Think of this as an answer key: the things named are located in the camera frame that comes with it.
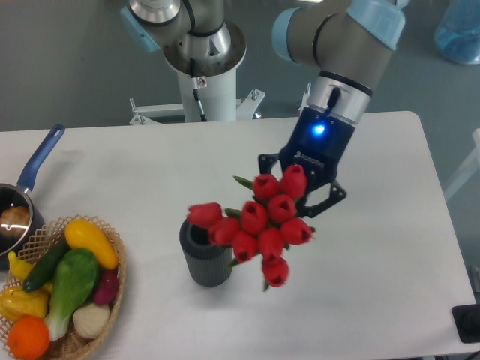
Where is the woven wicker basket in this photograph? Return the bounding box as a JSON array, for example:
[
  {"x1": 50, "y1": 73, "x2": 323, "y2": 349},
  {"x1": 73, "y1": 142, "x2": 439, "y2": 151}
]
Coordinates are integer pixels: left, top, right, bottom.
[{"x1": 16, "y1": 215, "x2": 127, "y2": 359}]

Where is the yellow orange gourd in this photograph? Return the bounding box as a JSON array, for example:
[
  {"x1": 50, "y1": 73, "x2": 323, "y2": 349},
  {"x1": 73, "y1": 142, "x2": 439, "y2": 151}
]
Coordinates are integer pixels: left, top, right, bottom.
[{"x1": 1, "y1": 286, "x2": 50, "y2": 323}]

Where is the dark grey ribbed vase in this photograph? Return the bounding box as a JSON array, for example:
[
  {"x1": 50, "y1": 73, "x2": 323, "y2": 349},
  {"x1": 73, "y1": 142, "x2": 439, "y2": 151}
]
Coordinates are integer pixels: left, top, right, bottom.
[{"x1": 179, "y1": 220, "x2": 233, "y2": 287}]

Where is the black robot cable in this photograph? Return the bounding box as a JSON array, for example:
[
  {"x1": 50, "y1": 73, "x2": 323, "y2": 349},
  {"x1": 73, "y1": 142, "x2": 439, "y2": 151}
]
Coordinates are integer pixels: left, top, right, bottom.
[{"x1": 188, "y1": 58, "x2": 208, "y2": 122}]

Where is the blue handled saucepan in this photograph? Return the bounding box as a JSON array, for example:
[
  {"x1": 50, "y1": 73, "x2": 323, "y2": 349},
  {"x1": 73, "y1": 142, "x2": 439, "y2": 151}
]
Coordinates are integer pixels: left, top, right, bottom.
[{"x1": 1, "y1": 124, "x2": 65, "y2": 271}]

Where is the white garlic bulb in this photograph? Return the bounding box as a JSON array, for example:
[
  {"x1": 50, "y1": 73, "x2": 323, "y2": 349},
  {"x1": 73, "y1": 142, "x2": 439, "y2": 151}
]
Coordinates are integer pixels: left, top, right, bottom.
[{"x1": 73, "y1": 303, "x2": 110, "y2": 339}]

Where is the yellow squash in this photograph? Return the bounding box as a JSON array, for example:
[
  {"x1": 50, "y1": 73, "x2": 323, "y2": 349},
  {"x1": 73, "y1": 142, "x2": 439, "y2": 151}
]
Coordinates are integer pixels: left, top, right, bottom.
[{"x1": 64, "y1": 219, "x2": 119, "y2": 270}]

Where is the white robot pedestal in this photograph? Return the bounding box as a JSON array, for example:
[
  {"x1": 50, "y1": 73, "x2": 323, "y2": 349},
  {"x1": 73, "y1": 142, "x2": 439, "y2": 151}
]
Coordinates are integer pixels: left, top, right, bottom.
[{"x1": 130, "y1": 20, "x2": 266, "y2": 125}]

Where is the brown bread roll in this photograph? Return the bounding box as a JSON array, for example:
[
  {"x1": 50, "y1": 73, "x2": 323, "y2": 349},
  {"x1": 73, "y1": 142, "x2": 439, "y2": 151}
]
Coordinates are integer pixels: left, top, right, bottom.
[{"x1": 1, "y1": 206, "x2": 30, "y2": 239}]

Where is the green bok choy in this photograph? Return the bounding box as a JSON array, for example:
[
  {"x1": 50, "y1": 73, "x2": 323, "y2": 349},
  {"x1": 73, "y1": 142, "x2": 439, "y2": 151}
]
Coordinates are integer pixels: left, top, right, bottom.
[{"x1": 44, "y1": 248, "x2": 99, "y2": 341}]

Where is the white frame at right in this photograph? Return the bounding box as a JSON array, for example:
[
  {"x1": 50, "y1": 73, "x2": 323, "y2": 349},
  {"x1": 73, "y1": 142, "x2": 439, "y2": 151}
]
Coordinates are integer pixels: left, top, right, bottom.
[{"x1": 443, "y1": 128, "x2": 479, "y2": 202}]

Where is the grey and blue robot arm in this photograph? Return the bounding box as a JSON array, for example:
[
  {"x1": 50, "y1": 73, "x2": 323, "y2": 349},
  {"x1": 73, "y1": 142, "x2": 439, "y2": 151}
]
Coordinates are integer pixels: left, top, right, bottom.
[{"x1": 120, "y1": 1, "x2": 405, "y2": 218}]

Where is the red tulip bouquet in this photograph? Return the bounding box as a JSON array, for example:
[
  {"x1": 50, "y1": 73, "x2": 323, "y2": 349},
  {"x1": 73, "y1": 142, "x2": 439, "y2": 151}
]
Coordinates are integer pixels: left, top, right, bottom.
[{"x1": 187, "y1": 164, "x2": 316, "y2": 290}]

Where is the orange fruit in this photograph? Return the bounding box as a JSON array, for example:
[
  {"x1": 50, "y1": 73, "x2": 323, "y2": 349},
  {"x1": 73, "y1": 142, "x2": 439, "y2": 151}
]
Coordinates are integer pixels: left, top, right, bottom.
[{"x1": 7, "y1": 316, "x2": 50, "y2": 359}]

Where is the yellow banana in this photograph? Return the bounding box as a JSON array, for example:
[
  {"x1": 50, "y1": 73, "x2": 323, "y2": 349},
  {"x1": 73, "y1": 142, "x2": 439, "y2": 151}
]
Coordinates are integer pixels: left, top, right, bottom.
[{"x1": 6, "y1": 251, "x2": 35, "y2": 287}]

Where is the dark green cucumber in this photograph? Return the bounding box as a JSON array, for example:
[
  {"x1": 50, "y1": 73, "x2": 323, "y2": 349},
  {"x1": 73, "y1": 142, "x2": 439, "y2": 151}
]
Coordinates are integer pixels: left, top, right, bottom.
[{"x1": 22, "y1": 236, "x2": 71, "y2": 293}]

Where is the purple red onion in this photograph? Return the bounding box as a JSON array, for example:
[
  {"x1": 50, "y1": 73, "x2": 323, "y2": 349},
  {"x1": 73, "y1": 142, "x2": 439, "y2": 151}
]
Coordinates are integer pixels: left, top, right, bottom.
[{"x1": 91, "y1": 270, "x2": 119, "y2": 306}]

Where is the black device at edge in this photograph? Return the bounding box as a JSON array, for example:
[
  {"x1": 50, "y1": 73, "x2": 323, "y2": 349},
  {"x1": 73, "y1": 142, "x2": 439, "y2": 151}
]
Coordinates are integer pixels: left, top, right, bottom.
[{"x1": 451, "y1": 304, "x2": 479, "y2": 344}]

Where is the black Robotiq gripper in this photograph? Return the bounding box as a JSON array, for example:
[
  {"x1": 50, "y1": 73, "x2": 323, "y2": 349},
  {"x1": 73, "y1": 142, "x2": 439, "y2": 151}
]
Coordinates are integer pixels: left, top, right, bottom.
[{"x1": 258, "y1": 107, "x2": 355, "y2": 219}]

